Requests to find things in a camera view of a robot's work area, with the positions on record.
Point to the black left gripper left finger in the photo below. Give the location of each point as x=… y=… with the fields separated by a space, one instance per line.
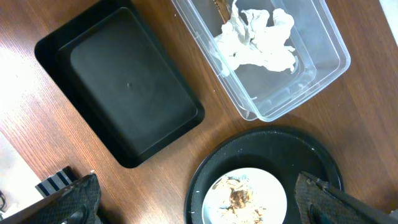
x=75 y=203

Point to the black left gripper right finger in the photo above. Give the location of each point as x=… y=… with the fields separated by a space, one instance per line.
x=320 y=202

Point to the food scraps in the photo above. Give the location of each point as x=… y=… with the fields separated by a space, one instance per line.
x=238 y=203

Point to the grey plate with food scraps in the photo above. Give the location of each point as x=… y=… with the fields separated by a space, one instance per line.
x=269 y=191

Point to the white napkin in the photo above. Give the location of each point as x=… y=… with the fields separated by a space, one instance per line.
x=255 y=37

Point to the brown gold snack wrapper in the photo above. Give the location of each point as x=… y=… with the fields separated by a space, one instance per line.
x=222 y=11

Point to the clear plastic waste bin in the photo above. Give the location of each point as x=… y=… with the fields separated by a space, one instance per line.
x=320 y=55

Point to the black striped base block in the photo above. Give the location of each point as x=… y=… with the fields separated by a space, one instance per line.
x=56 y=182

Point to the round black serving tray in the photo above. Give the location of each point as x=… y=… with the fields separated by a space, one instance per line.
x=282 y=151

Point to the black rectangular bin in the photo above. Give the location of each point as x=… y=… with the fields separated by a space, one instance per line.
x=114 y=71

